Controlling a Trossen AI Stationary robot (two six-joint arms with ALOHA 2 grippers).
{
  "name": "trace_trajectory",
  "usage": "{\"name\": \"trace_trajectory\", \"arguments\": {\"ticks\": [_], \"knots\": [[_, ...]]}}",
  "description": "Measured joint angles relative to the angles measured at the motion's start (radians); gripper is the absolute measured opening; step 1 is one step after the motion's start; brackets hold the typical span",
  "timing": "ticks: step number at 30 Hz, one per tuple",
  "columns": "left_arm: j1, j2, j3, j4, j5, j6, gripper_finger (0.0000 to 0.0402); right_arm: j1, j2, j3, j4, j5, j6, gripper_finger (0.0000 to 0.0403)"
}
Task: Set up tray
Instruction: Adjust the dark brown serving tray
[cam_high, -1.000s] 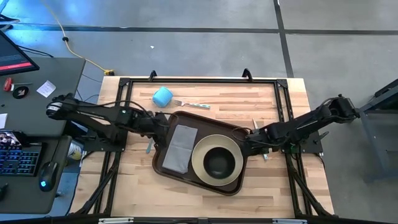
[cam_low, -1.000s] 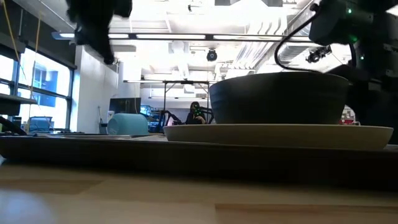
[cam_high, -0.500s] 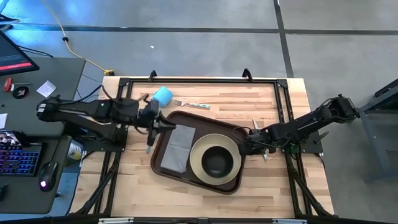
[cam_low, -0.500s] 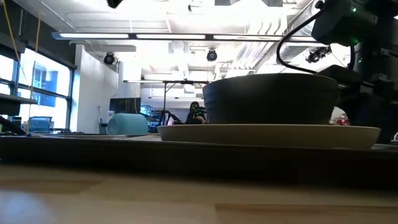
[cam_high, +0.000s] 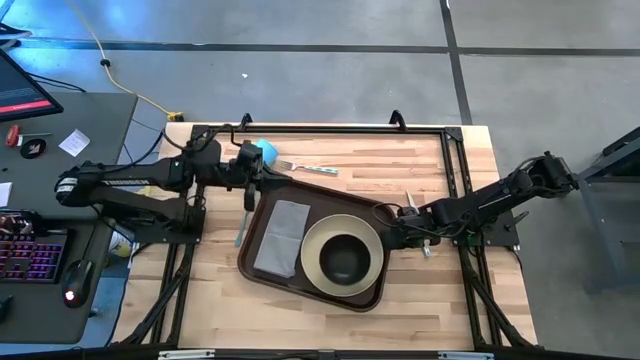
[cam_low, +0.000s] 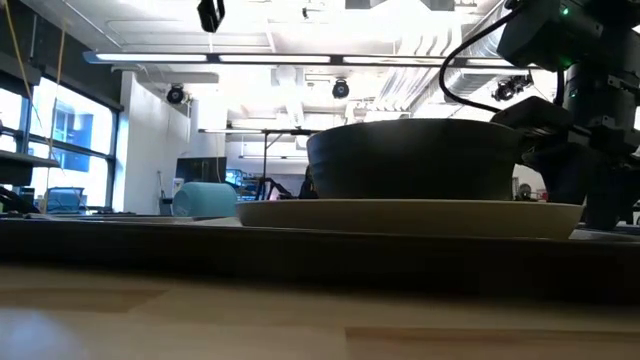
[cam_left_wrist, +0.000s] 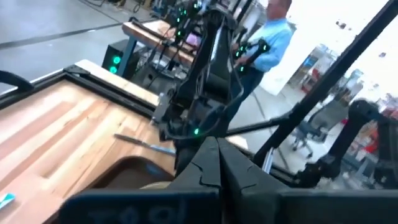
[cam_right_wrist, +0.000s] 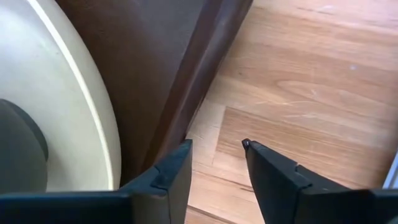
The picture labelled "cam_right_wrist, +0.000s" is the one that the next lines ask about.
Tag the dark grey bowl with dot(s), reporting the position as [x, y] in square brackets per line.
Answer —
[18, 149]

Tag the brown plastic tray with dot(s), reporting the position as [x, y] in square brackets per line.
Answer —
[140, 62]

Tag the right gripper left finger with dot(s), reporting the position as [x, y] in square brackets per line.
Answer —
[168, 193]

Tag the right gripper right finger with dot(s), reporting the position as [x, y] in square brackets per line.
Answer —
[286, 196]

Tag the cream round plate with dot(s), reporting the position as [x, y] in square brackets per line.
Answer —
[62, 93]

